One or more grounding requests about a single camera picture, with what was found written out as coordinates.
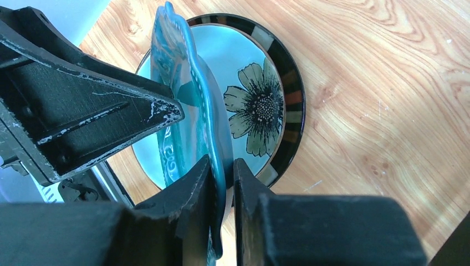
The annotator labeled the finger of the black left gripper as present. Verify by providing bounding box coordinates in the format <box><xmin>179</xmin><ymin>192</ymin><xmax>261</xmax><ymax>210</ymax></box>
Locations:
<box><xmin>1</xmin><ymin>7</ymin><xmax>184</xmax><ymax>186</ymax></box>

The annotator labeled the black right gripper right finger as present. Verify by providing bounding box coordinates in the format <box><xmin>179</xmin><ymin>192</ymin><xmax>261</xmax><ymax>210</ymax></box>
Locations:
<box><xmin>233</xmin><ymin>158</ymin><xmax>427</xmax><ymax>265</ymax></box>

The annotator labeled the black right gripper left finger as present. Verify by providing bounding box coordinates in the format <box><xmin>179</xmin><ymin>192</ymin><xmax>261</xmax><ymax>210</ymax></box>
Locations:
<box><xmin>1</xmin><ymin>156</ymin><xmax>211</xmax><ymax>265</ymax></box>

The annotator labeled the teal scalloped plate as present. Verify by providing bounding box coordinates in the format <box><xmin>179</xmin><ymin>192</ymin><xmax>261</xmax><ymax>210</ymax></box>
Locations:
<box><xmin>150</xmin><ymin>2</ymin><xmax>234</xmax><ymax>260</ymax></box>

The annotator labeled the black bottom plate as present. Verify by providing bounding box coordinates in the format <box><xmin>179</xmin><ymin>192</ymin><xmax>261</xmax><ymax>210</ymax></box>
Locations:
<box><xmin>135</xmin><ymin>13</ymin><xmax>307</xmax><ymax>188</ymax></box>

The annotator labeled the light blue flower plate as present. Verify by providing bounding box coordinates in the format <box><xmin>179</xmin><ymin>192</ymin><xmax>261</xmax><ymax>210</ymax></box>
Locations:
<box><xmin>132</xmin><ymin>23</ymin><xmax>285</xmax><ymax>189</ymax></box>

